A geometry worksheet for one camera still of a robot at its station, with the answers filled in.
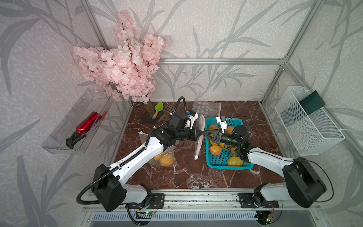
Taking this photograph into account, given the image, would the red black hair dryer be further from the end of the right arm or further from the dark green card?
the dark green card

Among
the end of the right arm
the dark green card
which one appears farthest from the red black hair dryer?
the dark green card

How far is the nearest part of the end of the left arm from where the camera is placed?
543 mm

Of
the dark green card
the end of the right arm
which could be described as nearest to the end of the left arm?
the end of the right arm

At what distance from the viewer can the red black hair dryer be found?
1.93 feet

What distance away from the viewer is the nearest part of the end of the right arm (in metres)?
0.63

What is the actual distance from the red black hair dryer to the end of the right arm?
508 millimetres

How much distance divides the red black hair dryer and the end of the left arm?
337 millimetres
